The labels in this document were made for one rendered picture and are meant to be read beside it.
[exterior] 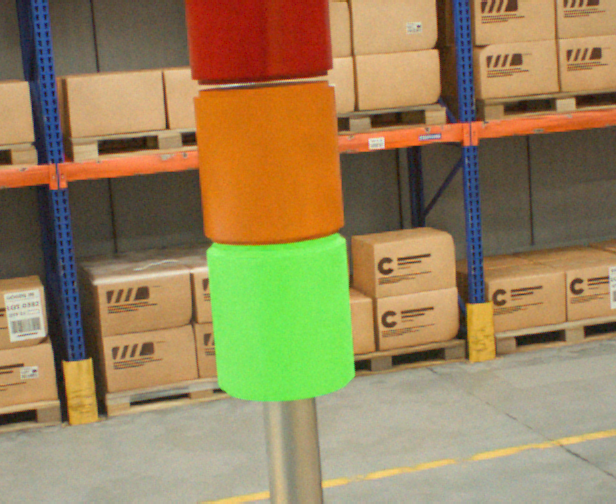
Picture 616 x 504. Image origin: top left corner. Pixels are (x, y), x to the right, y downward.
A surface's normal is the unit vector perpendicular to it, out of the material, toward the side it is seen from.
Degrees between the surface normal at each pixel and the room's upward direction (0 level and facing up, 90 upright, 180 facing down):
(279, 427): 90
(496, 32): 91
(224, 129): 90
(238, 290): 90
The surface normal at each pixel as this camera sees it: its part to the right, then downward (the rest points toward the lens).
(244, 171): -0.26, 0.18
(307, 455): 0.60, 0.09
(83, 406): 0.30, 0.14
